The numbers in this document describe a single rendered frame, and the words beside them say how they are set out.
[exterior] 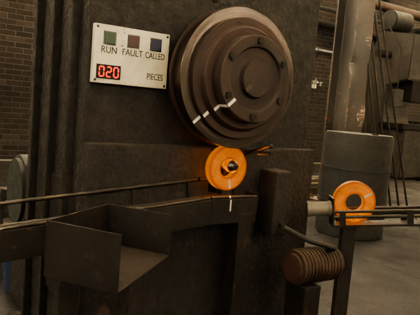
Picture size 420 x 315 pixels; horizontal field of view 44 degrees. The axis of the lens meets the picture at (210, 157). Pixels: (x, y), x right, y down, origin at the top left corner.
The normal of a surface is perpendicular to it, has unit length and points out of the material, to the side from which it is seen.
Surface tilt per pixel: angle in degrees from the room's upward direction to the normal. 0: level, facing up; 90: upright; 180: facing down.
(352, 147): 90
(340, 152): 90
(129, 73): 90
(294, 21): 90
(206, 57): 74
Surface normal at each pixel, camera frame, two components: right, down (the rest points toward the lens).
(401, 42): -0.88, -0.03
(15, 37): 0.54, 0.14
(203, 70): -0.49, -0.02
